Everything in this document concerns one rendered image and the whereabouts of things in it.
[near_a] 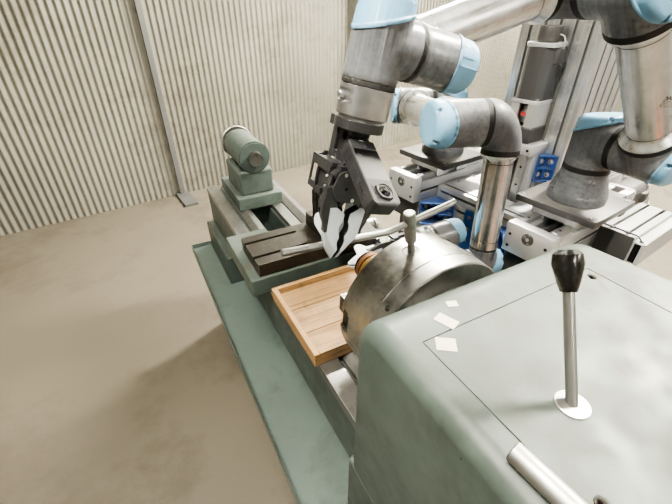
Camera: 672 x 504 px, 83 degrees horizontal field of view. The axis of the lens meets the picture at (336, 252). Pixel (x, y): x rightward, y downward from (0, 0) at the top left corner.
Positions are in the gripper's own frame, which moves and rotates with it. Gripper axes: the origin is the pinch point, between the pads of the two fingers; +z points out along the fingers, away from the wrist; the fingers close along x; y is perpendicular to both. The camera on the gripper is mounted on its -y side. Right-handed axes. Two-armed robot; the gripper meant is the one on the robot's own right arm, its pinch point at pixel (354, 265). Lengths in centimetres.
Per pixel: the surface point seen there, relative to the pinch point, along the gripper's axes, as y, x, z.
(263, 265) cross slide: 26.8, -11.6, 15.8
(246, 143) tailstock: 88, 7, 1
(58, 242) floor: 272, -107, 120
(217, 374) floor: 80, -108, 34
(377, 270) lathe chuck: -18.7, 12.1, 5.9
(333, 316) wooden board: 5.3, -19.7, 3.2
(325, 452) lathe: -11, -54, 14
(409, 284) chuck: -26.0, 13.1, 4.1
